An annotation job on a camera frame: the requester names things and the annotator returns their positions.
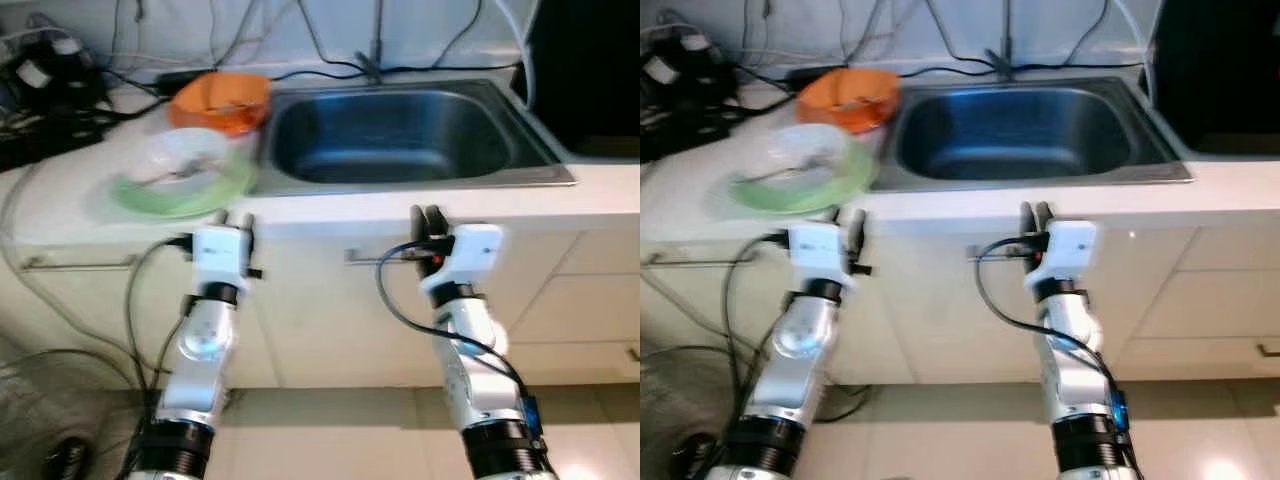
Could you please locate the light green plate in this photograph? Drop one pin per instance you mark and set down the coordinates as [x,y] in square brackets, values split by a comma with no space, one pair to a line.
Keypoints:
[800,200]
[180,205]

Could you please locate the white bowl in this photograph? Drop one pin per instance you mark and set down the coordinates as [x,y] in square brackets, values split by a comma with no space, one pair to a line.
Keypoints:
[795,145]
[165,150]

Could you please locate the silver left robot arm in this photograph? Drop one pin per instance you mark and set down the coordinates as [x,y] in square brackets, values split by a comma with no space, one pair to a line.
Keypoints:
[205,340]
[805,340]

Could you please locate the white kitchen base cabinet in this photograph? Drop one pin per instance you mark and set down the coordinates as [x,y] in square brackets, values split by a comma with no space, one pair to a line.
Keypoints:
[930,320]
[320,330]

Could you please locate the stainless steel sink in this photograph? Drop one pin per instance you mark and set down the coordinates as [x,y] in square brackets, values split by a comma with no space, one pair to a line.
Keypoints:
[400,140]
[1020,135]

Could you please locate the orange plastic bowl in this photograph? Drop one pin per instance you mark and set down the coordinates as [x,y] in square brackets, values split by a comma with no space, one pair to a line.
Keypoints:
[225,112]
[850,110]

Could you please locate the small black adapter brick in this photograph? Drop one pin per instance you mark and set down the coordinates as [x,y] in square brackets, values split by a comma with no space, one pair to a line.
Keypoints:
[185,77]
[815,73]

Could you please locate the metal faucet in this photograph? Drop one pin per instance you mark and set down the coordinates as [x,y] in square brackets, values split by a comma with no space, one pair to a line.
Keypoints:
[372,60]
[1002,58]

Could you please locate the black power strip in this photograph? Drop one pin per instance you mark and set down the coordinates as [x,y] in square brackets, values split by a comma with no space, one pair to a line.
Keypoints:
[40,140]
[680,135]

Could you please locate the black charger with labels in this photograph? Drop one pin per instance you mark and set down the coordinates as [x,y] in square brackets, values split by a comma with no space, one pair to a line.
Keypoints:
[50,75]
[680,70]

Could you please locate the black appliance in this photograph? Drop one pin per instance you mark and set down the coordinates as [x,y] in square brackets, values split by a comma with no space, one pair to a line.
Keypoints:
[1220,70]
[590,70]

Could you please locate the grey floor fan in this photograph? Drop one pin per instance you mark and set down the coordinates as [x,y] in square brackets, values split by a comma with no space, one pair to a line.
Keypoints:
[685,400]
[60,400]

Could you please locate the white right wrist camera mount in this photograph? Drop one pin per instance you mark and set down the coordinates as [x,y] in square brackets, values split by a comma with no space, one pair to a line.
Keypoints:
[470,250]
[1068,248]

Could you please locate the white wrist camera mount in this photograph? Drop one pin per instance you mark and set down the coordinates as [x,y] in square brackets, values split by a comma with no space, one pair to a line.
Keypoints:
[1068,248]
[470,250]
[220,255]
[818,252]

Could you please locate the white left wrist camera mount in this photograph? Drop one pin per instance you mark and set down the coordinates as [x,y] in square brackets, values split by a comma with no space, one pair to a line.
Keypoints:
[220,255]
[818,252]

